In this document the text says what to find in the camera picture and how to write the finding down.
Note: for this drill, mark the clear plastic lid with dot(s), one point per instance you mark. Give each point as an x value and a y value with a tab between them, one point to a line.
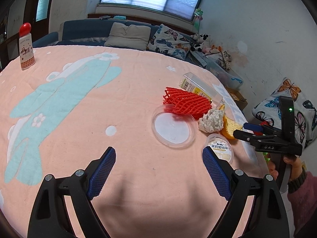
173	130

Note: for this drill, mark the tissue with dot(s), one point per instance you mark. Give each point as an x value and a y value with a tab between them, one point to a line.
212	121

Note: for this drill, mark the pink sleeve right forearm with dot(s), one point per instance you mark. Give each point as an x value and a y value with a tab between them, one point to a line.
302	196

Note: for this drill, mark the red foam fruit net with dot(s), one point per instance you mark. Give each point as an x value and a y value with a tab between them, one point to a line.
186	103

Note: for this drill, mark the small round pudding cup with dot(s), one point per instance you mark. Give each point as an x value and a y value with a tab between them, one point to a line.
221	147

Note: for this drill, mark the pink table cloth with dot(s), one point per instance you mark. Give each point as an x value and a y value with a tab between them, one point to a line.
74	103

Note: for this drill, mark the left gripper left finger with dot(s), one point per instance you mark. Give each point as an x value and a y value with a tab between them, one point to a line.
49	217

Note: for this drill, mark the red cap bottle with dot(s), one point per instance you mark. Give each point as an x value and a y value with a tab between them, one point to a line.
26	53

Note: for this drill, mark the beige cushion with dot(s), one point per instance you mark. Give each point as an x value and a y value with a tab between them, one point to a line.
131	37

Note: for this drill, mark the cardboard box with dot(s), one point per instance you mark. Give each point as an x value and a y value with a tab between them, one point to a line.
240	101

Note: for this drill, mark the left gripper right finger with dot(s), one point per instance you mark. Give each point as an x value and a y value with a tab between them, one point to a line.
267	217

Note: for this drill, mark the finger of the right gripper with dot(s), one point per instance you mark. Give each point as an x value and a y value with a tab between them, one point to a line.
245	136
252	127

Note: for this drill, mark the right hand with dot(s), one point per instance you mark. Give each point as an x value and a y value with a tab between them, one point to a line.
295	164

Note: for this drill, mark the blue sofa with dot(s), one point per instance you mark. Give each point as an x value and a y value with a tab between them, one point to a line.
90	32

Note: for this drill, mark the stuffed toys pile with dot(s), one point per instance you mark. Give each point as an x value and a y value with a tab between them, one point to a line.
203	44

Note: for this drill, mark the clear plastic box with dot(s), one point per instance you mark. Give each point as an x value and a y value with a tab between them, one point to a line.
192	83

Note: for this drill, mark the small butterfly pillow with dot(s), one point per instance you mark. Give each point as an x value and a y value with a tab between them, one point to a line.
169	42

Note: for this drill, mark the clear plastic storage bin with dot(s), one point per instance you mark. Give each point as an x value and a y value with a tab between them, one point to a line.
229	78

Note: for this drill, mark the large butterfly pillow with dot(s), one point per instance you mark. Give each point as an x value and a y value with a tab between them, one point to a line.
304	111

